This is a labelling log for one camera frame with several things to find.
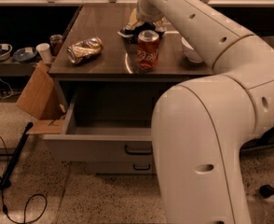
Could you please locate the black caster foot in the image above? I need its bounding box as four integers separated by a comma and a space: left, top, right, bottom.
259, 185, 274, 198

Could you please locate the open top drawer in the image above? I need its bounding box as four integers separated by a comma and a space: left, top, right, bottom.
45, 82, 164, 162

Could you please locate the white bowl with card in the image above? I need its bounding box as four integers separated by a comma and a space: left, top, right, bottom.
0, 43, 12, 62

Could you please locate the black floor bar left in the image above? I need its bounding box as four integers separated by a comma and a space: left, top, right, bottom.
0, 122, 34, 190

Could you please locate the blue bowl with card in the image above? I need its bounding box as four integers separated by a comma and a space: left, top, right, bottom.
13, 47, 37, 63

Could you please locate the brown glass jar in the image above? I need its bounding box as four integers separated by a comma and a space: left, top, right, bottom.
49, 35, 63, 56

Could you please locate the black cable on floor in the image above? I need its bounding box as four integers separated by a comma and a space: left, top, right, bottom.
0, 117, 48, 224

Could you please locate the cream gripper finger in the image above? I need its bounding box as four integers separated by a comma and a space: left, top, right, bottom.
126, 9, 144, 31

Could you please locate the grey drawer cabinet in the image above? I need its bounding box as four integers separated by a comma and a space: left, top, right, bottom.
49, 4, 212, 167

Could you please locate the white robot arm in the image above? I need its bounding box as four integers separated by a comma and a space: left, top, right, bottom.
137, 0, 274, 224

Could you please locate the white paper cup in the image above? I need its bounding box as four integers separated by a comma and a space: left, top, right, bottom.
36, 43, 52, 63

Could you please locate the black stand leg right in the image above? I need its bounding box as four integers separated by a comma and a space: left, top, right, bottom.
241, 126, 274, 150

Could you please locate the crushed gold can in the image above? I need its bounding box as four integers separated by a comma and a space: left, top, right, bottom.
67, 36, 103, 64

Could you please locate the cardboard box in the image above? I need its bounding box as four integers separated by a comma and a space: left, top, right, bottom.
17, 62, 64, 135

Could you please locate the lower drawer front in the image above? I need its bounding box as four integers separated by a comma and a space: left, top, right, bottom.
88, 162, 156, 175

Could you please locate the red soda can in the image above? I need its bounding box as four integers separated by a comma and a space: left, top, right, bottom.
137, 30, 159, 70

